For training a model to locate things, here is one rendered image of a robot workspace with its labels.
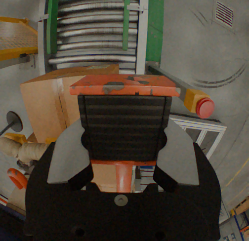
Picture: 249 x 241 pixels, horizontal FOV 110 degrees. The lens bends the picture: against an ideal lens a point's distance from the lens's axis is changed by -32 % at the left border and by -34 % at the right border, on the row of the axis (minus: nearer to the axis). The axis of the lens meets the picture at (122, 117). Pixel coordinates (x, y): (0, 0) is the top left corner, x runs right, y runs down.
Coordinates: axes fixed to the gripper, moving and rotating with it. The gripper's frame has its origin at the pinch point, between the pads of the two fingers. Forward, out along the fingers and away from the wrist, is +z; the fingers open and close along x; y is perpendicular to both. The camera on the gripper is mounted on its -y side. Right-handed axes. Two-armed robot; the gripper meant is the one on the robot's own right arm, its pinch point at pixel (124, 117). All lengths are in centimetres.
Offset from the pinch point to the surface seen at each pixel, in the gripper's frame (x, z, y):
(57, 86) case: -24.8, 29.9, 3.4
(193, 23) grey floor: 72, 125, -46
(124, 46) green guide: -1, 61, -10
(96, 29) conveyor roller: -18, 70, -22
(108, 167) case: -8, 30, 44
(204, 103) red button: 23.7, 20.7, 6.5
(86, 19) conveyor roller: -24, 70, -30
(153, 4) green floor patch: 28, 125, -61
